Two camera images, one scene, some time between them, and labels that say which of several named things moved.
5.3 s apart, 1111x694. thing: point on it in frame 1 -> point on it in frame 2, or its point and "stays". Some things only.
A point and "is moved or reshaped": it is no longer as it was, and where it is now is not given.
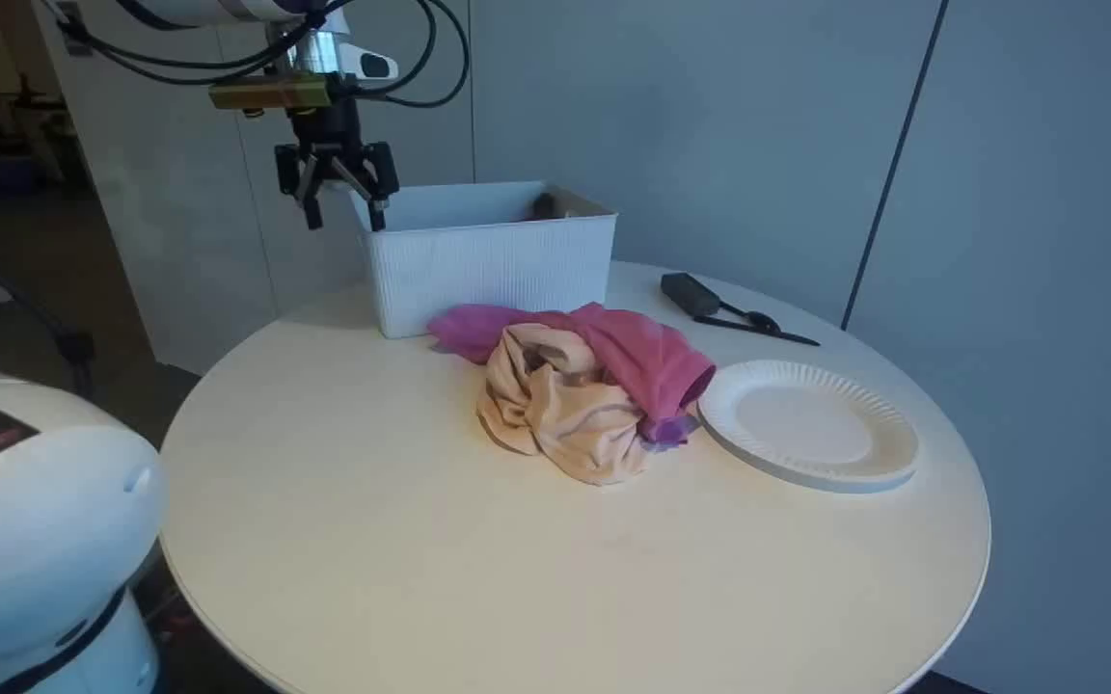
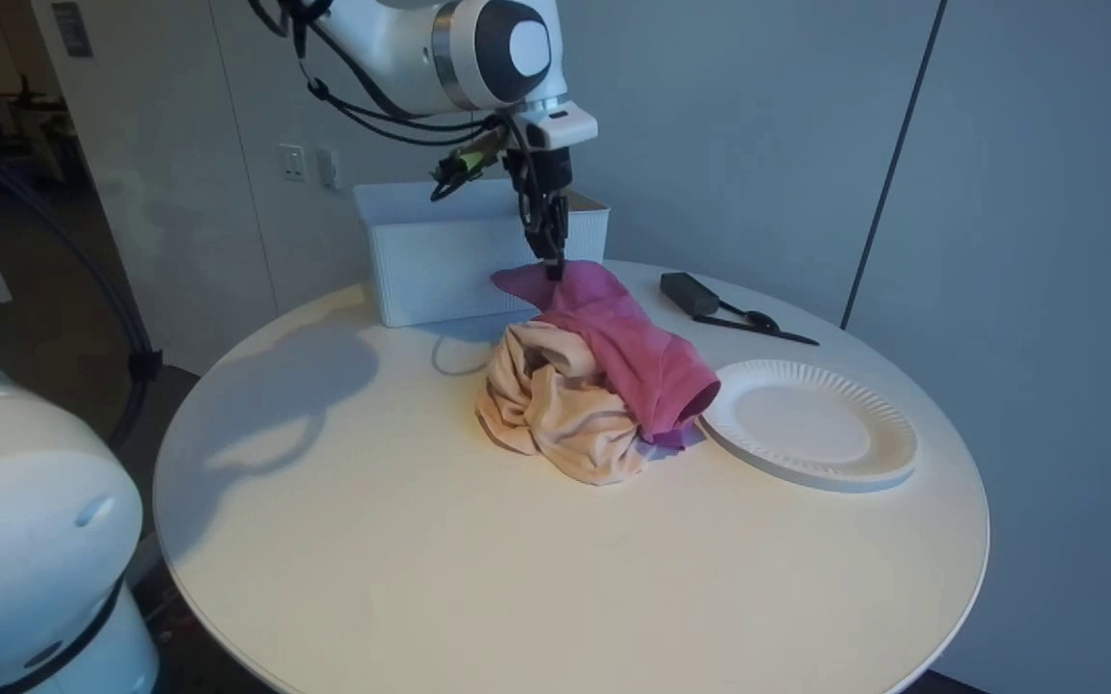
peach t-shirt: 551,398 stays
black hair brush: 708,307 stays
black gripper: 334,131 -> 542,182
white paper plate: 807,425 stays
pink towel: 664,371 is moved or reshaped
